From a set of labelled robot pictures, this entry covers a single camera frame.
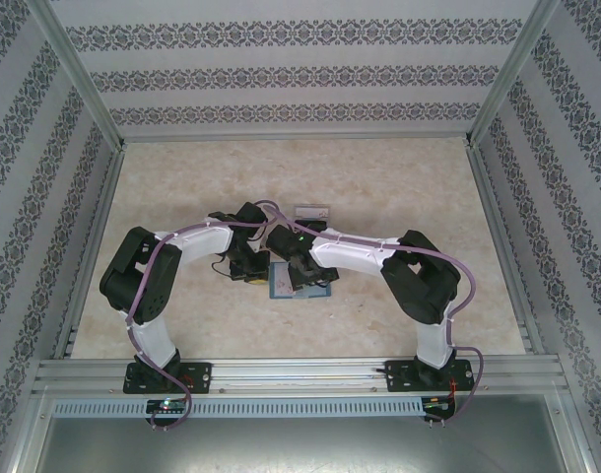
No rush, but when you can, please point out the clear plastic box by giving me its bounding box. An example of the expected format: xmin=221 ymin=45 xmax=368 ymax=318
xmin=293 ymin=204 xmax=332 ymax=232

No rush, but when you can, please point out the teal card holder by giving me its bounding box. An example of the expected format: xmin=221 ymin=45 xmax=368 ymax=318
xmin=268 ymin=260 xmax=334 ymax=301

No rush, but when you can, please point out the grey sheet metal panel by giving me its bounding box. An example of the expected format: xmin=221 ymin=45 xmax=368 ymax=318
xmin=33 ymin=416 xmax=577 ymax=473

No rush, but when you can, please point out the left gripper thin black cable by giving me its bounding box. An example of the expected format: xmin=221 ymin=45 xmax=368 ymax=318
xmin=210 ymin=249 xmax=234 ymax=278

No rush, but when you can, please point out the aluminium mounting rail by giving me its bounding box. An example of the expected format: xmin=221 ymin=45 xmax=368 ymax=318
xmin=33 ymin=358 xmax=570 ymax=395

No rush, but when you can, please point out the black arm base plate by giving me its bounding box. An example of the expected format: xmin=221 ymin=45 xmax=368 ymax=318
xmin=122 ymin=362 xmax=214 ymax=395
xmin=384 ymin=358 xmax=477 ymax=394

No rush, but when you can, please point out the grey slotted cable duct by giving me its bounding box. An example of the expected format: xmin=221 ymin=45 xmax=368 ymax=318
xmin=51 ymin=397 xmax=428 ymax=418

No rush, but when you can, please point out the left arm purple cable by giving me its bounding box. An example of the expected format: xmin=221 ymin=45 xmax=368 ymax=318
xmin=125 ymin=198 xmax=282 ymax=429

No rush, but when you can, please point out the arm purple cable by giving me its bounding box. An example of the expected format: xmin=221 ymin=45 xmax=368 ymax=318
xmin=270 ymin=206 xmax=488 ymax=425
xmin=125 ymin=198 xmax=282 ymax=429

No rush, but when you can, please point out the aluminium side rail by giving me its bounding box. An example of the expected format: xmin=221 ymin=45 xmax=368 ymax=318
xmin=52 ymin=145 xmax=129 ymax=360
xmin=465 ymin=142 xmax=548 ymax=356

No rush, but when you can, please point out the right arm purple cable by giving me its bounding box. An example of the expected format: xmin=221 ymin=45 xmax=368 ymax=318
xmin=270 ymin=206 xmax=488 ymax=425

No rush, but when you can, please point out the aluminium frame post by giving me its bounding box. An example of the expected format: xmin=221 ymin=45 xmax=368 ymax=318
xmin=462 ymin=0 xmax=563 ymax=149
xmin=24 ymin=0 xmax=129 ymax=152

